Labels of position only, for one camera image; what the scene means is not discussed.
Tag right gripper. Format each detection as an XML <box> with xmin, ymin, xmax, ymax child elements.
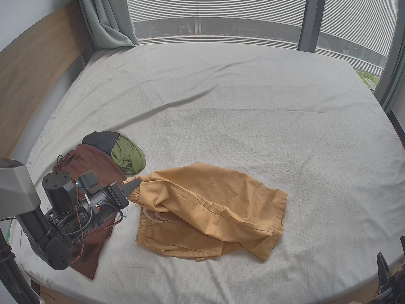
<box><xmin>377</xmin><ymin>236</ymin><xmax>405</xmax><ymax>304</ymax></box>

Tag brown shorts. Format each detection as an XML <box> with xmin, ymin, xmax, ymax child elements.
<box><xmin>52</xmin><ymin>144</ymin><xmax>128</xmax><ymax>280</ymax></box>

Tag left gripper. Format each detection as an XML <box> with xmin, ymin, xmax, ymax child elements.
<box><xmin>84</xmin><ymin>182</ymin><xmax>130</xmax><ymax>217</ymax></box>

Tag black garment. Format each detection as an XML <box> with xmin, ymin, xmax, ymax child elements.
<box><xmin>82</xmin><ymin>131</ymin><xmax>121</xmax><ymax>157</ymax></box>

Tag tan shorts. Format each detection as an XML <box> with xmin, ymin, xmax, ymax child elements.
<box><xmin>135</xmin><ymin>162</ymin><xmax>288</xmax><ymax>262</ymax></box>

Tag grey-green curtain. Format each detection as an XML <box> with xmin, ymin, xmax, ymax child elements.
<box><xmin>74</xmin><ymin>0</ymin><xmax>140</xmax><ymax>48</ymax></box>

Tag bed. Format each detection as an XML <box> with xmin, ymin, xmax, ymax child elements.
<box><xmin>0</xmin><ymin>0</ymin><xmax>405</xmax><ymax>304</ymax></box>

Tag window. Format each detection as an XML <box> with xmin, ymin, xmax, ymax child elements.
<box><xmin>122</xmin><ymin>0</ymin><xmax>405</xmax><ymax>113</ymax></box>

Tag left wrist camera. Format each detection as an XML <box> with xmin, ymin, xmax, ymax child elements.
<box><xmin>77</xmin><ymin>171</ymin><xmax>99</xmax><ymax>192</ymax></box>

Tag green garment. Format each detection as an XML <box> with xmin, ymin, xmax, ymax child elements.
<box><xmin>111</xmin><ymin>135</ymin><xmax>147</xmax><ymax>175</ymax></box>

